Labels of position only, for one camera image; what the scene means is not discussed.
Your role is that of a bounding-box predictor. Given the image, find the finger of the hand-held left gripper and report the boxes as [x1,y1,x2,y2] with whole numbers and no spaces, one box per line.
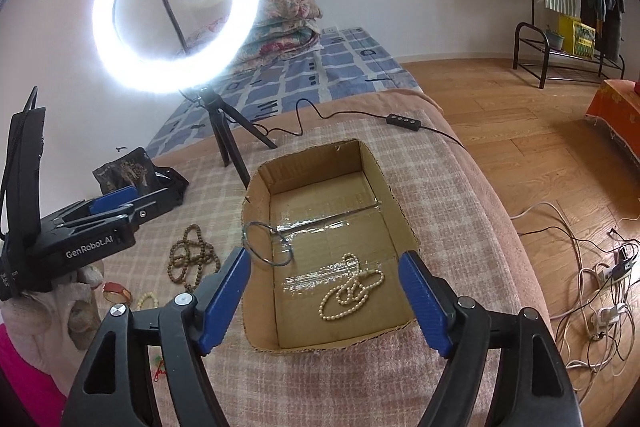
[50,188,186,239]
[54,185,141,222]

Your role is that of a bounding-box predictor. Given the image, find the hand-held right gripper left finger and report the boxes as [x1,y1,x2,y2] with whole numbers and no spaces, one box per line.
[62,248,252,427]

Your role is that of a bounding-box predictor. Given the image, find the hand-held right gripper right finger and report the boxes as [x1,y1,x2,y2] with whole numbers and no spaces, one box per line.
[399,251,583,427]

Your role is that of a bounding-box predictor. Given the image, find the brown bead necklace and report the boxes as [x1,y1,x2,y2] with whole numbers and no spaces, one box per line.
[169,224,222,294]

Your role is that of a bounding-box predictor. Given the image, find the cardboard box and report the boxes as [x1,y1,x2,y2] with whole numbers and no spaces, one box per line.
[241,138,420,353]

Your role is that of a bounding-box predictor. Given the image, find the red amber bracelet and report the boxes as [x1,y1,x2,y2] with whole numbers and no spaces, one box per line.
[101,282,133,305]

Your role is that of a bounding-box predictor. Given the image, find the person's left hand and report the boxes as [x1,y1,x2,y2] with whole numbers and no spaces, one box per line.
[67,259,106,350]

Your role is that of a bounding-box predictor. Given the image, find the black snack bag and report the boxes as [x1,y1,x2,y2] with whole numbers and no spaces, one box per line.
[92,147,157,198]

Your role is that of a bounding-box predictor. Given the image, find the black pouch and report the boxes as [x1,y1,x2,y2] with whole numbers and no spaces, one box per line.
[150,166,191,208]

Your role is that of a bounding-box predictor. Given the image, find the silver bangle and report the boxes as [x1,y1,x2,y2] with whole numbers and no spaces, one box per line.
[241,222,293,267]

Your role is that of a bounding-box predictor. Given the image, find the black tripod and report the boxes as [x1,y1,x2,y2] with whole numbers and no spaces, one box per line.
[192,84,278,188]

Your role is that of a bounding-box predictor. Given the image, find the pink plaid blanket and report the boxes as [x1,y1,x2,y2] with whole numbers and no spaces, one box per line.
[65,89,553,427]

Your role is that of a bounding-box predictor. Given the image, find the white power strip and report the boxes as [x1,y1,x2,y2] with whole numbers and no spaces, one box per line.
[580,264,632,294]

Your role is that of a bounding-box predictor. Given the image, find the folded floral quilts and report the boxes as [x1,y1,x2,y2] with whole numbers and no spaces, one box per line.
[185,0,323,68]

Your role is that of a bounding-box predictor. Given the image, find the orange cloth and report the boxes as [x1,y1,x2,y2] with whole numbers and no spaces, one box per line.
[585,79,640,158]

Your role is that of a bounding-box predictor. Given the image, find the yellow box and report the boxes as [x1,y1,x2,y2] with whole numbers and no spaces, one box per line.
[557,14,597,58]

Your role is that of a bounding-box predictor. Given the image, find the pearl necklace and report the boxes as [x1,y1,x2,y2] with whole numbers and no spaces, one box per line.
[319,253,386,322]

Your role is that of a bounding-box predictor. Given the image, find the tangle of floor cables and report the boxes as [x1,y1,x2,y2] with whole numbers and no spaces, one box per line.
[510,202,640,375]

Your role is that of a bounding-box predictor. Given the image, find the black cable with inline switch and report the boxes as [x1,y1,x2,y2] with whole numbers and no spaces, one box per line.
[260,99,468,150]

